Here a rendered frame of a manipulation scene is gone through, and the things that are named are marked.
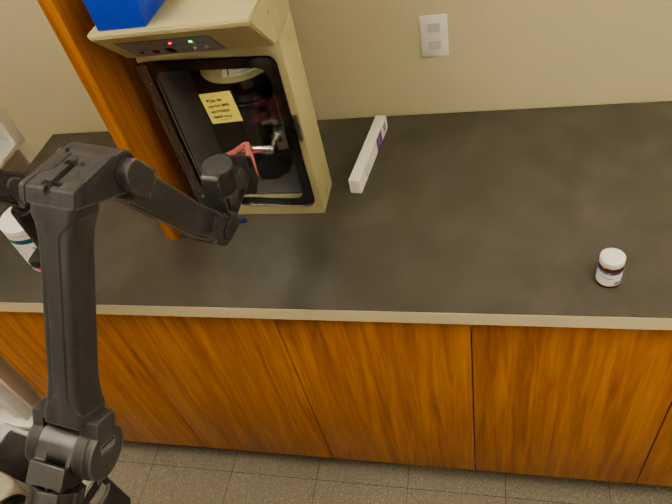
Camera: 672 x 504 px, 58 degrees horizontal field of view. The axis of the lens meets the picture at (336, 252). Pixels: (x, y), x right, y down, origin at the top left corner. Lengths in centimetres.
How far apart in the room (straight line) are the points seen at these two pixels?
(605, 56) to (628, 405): 87
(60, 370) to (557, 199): 110
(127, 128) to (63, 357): 70
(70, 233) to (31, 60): 141
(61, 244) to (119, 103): 67
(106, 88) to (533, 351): 107
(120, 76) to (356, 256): 65
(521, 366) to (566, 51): 81
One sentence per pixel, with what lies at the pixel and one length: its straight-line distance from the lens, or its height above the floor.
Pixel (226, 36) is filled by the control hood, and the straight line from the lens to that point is 118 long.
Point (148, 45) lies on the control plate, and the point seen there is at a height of 146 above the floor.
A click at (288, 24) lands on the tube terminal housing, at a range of 132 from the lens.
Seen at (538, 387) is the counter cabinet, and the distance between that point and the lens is 156.
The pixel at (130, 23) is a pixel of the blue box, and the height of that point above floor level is 152.
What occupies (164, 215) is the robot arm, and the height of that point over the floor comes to 138.
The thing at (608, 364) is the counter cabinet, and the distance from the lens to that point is 149.
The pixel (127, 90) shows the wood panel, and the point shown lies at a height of 132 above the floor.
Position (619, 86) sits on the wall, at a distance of 182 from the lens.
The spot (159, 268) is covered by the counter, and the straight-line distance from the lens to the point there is 155.
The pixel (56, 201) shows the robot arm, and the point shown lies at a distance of 77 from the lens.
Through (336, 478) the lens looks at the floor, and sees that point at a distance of 215.
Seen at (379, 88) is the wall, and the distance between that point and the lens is 179.
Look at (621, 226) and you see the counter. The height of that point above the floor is 94.
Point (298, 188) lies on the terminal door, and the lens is 144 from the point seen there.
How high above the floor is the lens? 196
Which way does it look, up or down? 46 degrees down
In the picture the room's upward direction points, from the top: 15 degrees counter-clockwise
